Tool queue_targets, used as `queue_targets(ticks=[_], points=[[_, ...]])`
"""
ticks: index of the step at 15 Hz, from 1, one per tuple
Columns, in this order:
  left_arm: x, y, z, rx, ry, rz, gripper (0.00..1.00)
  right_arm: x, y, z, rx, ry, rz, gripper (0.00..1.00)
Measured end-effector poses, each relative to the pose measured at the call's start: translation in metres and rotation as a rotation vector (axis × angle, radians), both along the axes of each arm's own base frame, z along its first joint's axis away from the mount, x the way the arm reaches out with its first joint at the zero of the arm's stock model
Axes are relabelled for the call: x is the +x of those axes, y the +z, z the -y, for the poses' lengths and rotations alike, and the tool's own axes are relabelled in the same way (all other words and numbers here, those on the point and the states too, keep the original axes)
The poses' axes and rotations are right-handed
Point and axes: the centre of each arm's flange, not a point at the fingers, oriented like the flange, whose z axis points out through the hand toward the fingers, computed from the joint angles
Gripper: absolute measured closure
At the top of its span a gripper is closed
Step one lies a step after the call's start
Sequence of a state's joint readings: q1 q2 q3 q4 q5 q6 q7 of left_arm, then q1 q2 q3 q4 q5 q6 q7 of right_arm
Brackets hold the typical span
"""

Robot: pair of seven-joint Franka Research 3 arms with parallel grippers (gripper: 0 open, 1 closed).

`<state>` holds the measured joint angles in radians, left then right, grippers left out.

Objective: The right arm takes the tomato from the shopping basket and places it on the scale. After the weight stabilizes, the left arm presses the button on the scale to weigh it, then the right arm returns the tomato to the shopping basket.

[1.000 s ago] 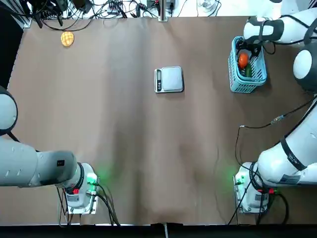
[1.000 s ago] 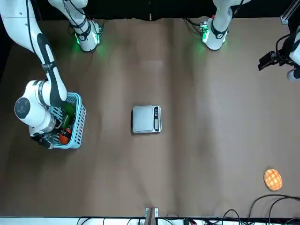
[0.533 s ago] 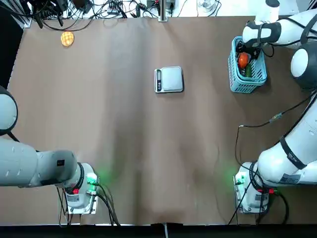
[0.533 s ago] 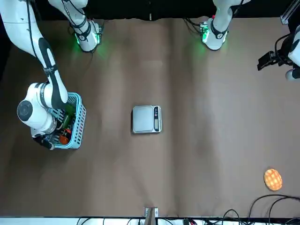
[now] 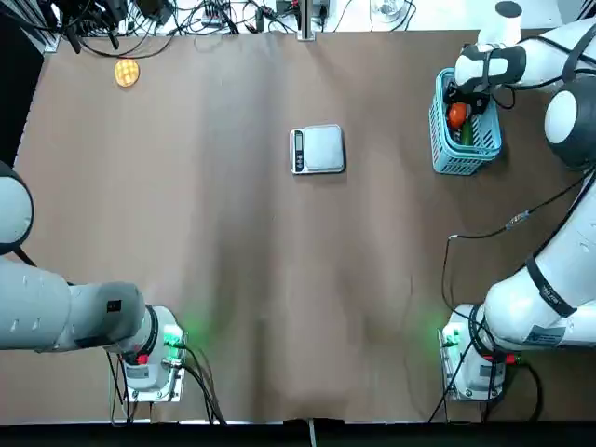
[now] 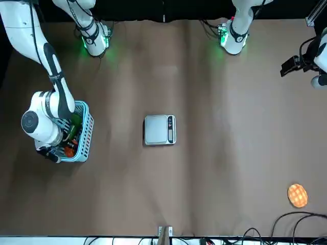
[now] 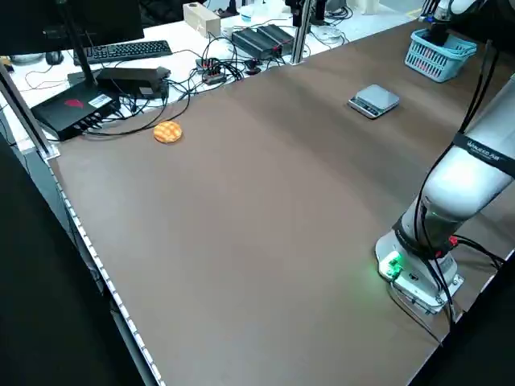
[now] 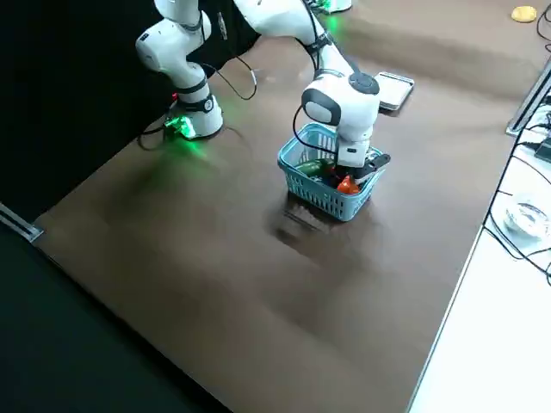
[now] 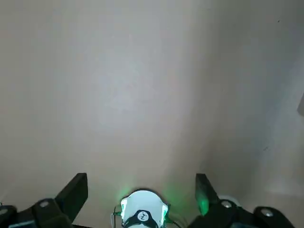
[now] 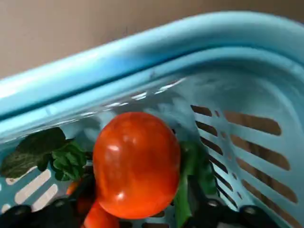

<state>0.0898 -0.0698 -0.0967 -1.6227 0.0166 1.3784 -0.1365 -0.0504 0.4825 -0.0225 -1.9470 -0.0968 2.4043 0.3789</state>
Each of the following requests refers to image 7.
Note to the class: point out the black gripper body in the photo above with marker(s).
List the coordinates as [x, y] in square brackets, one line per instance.
[439, 32]

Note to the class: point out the light blue plastic shopping basket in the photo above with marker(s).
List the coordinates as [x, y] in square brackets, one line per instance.
[426, 60]

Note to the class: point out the silver digital kitchen scale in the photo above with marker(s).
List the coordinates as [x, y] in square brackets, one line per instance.
[376, 96]

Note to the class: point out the black white striped panel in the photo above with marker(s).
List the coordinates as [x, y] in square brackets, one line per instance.
[427, 8]

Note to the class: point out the clear glass dish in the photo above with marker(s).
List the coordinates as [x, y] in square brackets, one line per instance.
[328, 34]

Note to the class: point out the black ribbed power supply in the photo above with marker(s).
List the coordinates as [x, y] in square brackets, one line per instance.
[253, 40]
[277, 34]

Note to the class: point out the small container with blue lid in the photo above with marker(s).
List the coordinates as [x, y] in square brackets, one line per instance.
[246, 17]

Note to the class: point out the grey hub with red plugs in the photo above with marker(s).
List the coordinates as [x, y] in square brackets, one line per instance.
[211, 72]

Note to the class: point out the beige rectangular box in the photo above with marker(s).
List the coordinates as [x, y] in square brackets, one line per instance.
[201, 20]

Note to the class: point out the white side desk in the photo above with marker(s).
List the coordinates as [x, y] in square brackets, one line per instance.
[181, 42]

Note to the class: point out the round orange checkered bread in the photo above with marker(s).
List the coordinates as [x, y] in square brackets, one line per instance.
[168, 132]

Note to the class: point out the black rectangular dock box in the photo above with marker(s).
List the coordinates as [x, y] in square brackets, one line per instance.
[128, 76]

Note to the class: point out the black computer keyboard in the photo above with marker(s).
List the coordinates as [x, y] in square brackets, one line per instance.
[120, 51]

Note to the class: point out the black computer monitor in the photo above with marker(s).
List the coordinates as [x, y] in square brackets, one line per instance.
[100, 20]

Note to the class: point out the black mini computer red logo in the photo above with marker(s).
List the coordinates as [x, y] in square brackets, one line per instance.
[68, 110]

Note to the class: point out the black computer mouse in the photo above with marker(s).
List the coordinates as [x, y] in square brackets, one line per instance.
[54, 57]

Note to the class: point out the aluminium frame post with foot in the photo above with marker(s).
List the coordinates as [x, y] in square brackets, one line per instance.
[28, 120]

